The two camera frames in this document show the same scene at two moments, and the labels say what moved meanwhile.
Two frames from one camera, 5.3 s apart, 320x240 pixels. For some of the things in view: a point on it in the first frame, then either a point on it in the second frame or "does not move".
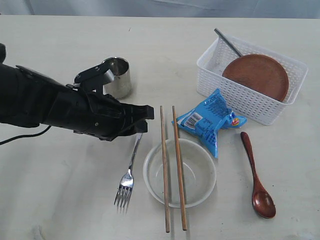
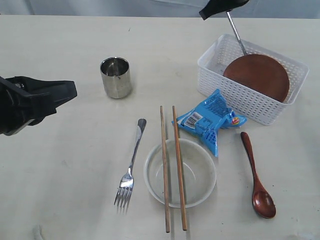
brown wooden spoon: (263, 202) does not move
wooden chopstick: (184, 221) does not move
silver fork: (124, 193) does not move
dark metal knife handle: (228, 42) -> (243, 49)
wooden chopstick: (167, 207) does not move
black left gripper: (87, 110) -> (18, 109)
